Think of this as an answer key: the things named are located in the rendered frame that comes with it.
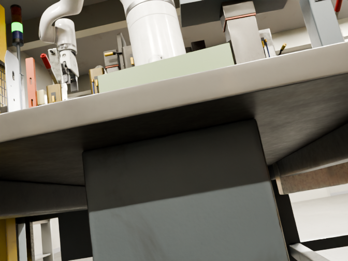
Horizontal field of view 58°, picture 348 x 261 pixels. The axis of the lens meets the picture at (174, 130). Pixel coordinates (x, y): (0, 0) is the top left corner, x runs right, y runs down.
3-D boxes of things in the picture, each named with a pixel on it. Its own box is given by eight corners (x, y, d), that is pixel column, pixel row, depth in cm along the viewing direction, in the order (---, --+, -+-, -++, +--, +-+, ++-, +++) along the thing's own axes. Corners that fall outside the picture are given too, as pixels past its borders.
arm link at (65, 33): (57, 42, 136) (78, 44, 141) (54, 15, 139) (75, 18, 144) (53, 51, 143) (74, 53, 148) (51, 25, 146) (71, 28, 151)
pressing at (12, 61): (23, 126, 143) (19, 58, 151) (9, 119, 132) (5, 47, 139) (22, 126, 143) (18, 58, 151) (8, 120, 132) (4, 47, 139)
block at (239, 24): (278, 134, 99) (247, 10, 109) (286, 129, 91) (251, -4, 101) (247, 140, 99) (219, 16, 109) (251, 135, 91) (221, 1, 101)
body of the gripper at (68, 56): (71, 45, 137) (73, 69, 135) (79, 56, 147) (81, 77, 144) (54, 48, 137) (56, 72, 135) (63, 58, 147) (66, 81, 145)
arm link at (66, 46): (72, 41, 138) (72, 47, 137) (79, 51, 146) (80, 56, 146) (53, 44, 138) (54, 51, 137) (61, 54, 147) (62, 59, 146)
